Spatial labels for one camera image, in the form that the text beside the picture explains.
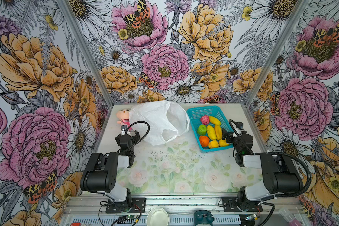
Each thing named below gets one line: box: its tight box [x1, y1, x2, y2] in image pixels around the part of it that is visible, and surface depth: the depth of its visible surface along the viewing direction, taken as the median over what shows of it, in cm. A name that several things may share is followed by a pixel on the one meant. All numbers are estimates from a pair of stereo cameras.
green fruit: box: [197, 124, 207, 136], surface depth 100 cm
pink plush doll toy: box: [116, 108, 133, 131], surface depth 106 cm
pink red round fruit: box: [200, 114, 210, 125], surface depth 107 cm
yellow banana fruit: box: [208, 115, 222, 126], surface depth 106 cm
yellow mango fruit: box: [214, 125, 223, 140], surface depth 101 cm
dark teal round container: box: [193, 209, 215, 226], surface depth 65 cm
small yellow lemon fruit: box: [218, 138, 231, 147], surface depth 93 cm
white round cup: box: [145, 207, 170, 226], surface depth 71 cm
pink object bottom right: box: [288, 218, 303, 226], surface depth 69 cm
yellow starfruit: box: [206, 125, 218, 141], surface depth 101 cm
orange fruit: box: [198, 135, 210, 148], surface depth 94 cm
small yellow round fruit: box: [208, 139, 219, 149], surface depth 94 cm
